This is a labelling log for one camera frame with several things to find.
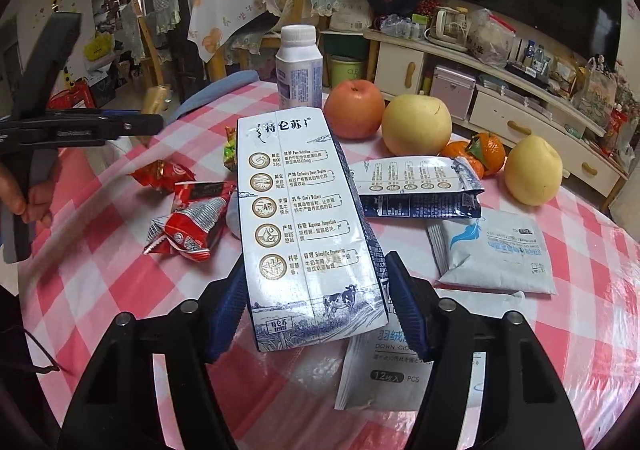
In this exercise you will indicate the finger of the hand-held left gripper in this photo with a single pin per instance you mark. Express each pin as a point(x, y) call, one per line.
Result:
point(140, 124)

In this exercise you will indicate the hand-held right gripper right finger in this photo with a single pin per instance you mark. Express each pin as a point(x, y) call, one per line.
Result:
point(405, 305)

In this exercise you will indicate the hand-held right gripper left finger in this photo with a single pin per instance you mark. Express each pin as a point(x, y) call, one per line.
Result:
point(225, 317)

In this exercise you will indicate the grey wet wipes pack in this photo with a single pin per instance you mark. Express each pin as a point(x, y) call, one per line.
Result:
point(495, 255)

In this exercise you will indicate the tall white milk carton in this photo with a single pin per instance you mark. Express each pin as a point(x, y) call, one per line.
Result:
point(290, 210)

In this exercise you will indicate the person's left hand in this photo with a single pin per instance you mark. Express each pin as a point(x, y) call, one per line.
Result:
point(41, 202)

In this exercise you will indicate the red box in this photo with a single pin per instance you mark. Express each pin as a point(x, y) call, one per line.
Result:
point(75, 96)

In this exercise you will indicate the red candy wrapper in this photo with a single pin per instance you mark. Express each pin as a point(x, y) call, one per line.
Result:
point(162, 175)

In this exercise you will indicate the flat white sachet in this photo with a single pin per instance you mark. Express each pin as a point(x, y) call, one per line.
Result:
point(380, 380)

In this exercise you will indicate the plain wooden chair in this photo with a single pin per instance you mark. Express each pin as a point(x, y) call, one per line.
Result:
point(147, 45)

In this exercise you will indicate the blue chair back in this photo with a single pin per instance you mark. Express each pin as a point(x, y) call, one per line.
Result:
point(215, 91)

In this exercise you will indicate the dark red snack wrapper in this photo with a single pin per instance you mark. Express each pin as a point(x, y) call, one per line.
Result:
point(202, 191)

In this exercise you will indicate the red silver snack wrapper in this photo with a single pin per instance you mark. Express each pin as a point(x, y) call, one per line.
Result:
point(192, 230)

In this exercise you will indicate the green candy wrapper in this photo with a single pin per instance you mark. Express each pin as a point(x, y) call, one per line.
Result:
point(230, 150)

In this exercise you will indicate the pink checked tablecloth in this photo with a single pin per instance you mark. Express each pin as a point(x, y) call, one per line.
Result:
point(125, 280)

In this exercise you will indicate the flattened white blue milk carton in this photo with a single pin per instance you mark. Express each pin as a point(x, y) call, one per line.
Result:
point(415, 180)

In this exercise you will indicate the orange print white cloth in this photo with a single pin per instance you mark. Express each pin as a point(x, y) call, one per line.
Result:
point(220, 15)

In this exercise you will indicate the orange tangerine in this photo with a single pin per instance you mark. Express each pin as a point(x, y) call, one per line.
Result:
point(456, 152)
point(492, 152)

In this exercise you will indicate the white plastic bottle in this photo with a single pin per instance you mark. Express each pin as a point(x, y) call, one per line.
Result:
point(298, 75)

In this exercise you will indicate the yellow pear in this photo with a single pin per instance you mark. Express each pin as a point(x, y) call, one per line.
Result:
point(534, 171)
point(417, 126)

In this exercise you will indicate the red apple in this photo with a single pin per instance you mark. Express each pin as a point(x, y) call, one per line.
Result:
point(354, 110)

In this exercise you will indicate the green plastic bucket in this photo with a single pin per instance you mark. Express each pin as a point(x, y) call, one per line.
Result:
point(346, 72)

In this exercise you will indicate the cream television cabinet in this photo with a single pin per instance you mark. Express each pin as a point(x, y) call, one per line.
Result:
point(500, 110)

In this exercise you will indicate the silver metal case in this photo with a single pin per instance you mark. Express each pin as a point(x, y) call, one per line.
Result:
point(452, 90)

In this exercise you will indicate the clear plastic bag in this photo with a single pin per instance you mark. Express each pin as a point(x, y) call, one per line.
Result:
point(490, 37)

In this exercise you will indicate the white electric kettle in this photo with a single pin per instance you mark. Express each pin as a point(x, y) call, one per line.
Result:
point(447, 25)

